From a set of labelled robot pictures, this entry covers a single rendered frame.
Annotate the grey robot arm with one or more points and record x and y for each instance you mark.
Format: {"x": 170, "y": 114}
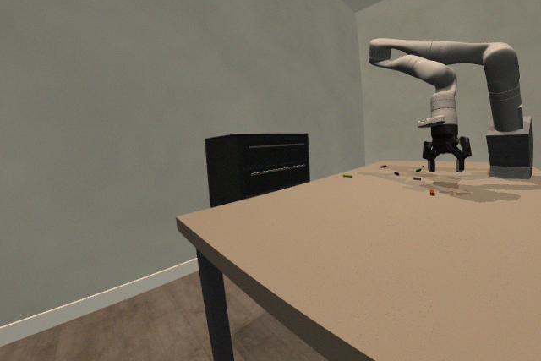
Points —
{"x": 428, "y": 62}

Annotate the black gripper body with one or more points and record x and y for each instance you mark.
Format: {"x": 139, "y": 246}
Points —
{"x": 447, "y": 133}

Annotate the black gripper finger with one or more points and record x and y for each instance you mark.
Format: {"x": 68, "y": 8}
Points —
{"x": 430, "y": 157}
{"x": 460, "y": 155}

